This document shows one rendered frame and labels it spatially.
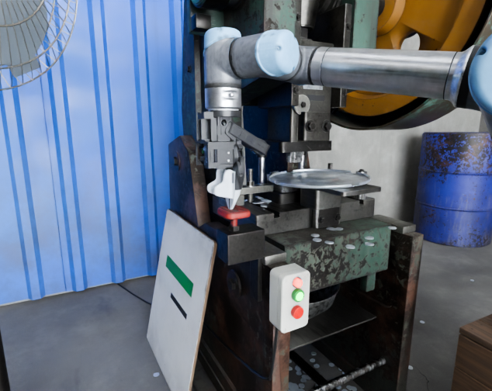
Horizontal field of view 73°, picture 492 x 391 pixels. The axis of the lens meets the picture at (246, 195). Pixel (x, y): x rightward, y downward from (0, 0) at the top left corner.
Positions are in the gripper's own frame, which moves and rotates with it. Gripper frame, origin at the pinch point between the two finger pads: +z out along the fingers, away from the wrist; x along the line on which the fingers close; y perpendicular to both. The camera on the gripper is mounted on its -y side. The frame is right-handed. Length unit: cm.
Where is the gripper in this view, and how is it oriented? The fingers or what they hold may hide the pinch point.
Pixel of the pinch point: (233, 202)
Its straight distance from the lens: 74.7
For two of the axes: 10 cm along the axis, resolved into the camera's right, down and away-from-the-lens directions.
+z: 0.0, 9.8, 2.1
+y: -8.8, 1.0, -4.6
